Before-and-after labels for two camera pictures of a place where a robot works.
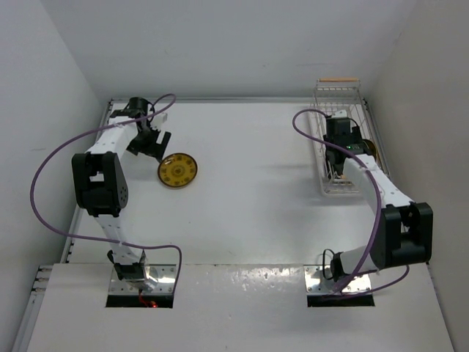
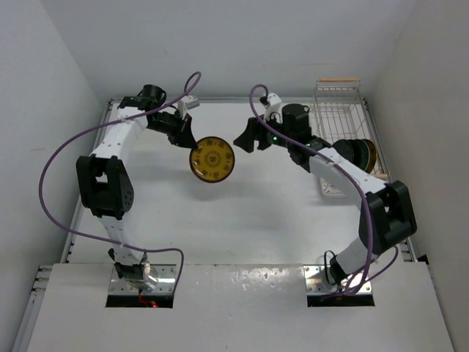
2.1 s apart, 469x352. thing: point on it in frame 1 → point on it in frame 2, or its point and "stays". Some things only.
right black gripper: x=357 y=137 → x=254 y=131
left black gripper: x=149 y=149 → x=182 y=132
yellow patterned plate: x=371 y=149 stays
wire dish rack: x=331 y=95 stays
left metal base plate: x=164 y=274 stays
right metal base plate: x=316 y=283 stays
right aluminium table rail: x=377 y=141 stays
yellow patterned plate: x=177 y=170 → x=212 y=160
